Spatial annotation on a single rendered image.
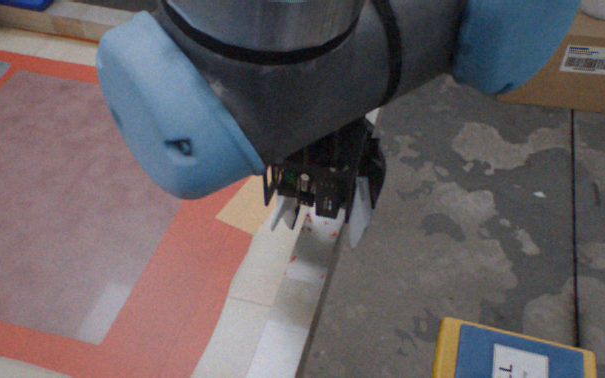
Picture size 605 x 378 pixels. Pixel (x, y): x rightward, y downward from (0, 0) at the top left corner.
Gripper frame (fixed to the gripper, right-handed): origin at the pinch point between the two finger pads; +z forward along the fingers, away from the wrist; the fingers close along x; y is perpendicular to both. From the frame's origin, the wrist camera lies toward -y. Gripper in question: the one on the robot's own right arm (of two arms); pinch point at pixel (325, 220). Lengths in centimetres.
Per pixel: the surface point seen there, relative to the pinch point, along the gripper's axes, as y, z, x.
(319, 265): 6.1, -0.8, 1.0
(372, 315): -54, 98, 2
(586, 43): -160, 71, 50
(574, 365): 8.7, 1.2, 23.3
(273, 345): 14.9, -0.8, -0.6
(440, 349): 9.2, 3.0, 12.8
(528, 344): 7.8, 1.2, 19.7
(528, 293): -73, 98, 42
